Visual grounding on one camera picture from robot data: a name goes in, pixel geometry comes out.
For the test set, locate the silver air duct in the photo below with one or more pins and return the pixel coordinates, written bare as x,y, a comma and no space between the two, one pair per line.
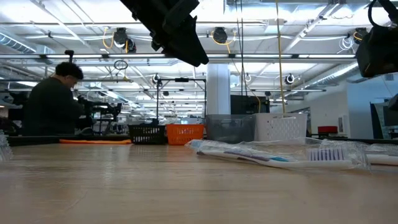
335,74
12,43

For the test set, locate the orange flat plastic lid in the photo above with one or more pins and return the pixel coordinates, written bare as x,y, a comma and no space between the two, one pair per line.
96,142

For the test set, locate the red box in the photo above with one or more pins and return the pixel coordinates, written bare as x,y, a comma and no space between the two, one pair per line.
327,129

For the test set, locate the white plastic basket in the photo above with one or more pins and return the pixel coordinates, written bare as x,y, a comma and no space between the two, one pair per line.
280,127

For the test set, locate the black plastic basket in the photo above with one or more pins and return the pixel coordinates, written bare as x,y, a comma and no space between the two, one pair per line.
147,134

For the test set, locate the black stand pole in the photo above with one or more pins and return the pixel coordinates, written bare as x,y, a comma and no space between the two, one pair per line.
69,53

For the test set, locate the black camera stand frame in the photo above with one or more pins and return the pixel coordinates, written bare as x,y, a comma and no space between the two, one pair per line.
182,80

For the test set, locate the person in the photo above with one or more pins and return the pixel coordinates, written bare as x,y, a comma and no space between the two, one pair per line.
49,105

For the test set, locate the black monitor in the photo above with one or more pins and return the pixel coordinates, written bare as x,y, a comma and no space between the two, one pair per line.
248,105

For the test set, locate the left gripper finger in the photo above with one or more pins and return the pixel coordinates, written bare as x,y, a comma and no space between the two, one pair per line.
183,43

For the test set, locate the grey plastic basket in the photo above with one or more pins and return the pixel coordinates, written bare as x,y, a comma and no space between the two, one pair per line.
230,129

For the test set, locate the dark display screen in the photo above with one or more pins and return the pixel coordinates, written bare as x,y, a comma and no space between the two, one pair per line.
382,119

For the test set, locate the orange plastic basket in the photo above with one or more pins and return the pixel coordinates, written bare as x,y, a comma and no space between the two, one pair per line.
185,134

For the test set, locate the white building column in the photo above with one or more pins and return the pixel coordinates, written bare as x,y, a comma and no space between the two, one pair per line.
218,90

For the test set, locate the black robot workstation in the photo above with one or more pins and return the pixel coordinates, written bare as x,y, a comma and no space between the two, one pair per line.
102,110

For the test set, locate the long ceiling light strip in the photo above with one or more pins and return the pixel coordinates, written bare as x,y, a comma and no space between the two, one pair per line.
199,56

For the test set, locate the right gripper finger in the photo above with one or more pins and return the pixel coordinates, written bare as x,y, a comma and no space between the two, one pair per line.
394,102

